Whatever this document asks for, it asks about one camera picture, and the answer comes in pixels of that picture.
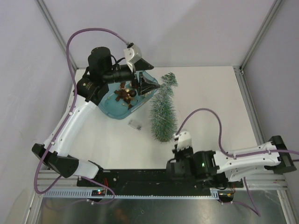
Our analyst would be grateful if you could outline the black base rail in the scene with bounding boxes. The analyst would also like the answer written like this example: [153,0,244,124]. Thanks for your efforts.
[77,168,245,198]

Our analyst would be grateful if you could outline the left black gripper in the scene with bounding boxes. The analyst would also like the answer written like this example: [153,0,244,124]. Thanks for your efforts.
[103,59,160,95]

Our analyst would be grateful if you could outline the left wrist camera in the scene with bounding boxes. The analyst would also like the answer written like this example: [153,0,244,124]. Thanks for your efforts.
[123,42,142,73]

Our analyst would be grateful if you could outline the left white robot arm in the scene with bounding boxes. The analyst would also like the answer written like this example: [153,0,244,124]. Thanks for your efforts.
[32,43,160,187]

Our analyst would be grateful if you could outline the dark brown ball ornament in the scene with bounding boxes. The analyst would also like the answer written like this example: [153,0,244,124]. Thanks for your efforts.
[128,89,137,98]

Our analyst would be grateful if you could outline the white slotted cable duct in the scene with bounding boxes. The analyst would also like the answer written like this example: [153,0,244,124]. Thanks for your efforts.
[44,188,219,199]

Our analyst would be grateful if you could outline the teal plastic bin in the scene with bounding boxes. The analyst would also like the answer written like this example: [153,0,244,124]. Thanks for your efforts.
[98,81,156,119]

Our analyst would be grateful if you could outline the small frosted christmas tree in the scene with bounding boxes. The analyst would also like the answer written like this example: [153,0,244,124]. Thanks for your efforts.
[150,72,178,143]

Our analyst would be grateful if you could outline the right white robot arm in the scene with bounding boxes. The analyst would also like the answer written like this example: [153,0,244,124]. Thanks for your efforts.
[166,131,296,187]

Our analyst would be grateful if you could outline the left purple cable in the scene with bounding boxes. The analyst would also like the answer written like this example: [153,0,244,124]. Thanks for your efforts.
[34,27,131,210]

